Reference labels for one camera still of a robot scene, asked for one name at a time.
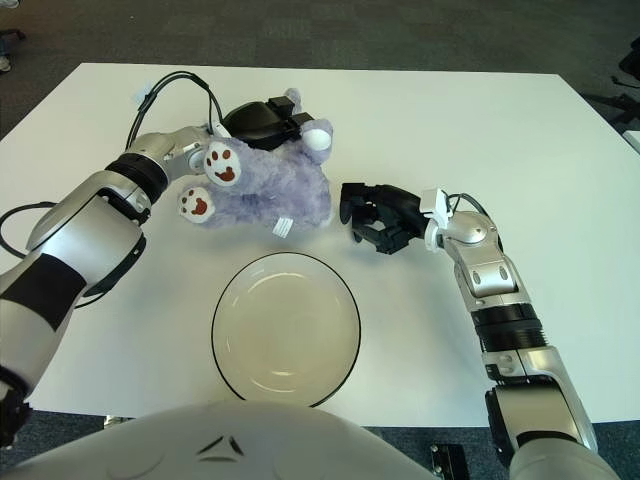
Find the silver robot torso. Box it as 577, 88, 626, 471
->
4, 399, 437, 480

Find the black chair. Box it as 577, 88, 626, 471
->
582, 44, 640, 121

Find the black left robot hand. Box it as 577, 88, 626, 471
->
221, 96, 316, 151

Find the purple plush bunny doll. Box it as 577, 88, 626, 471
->
177, 88, 335, 237

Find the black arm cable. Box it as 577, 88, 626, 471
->
447, 192, 507, 251
0, 71, 229, 307

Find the black metal floor stand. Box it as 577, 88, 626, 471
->
430, 442, 470, 480

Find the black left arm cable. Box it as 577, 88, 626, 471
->
0, 71, 229, 307

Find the white plate with black rim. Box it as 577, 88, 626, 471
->
211, 252, 362, 409

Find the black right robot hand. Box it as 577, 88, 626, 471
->
339, 182, 427, 257

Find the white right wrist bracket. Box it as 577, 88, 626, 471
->
418, 187, 455, 226

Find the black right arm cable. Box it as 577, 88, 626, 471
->
447, 192, 507, 251

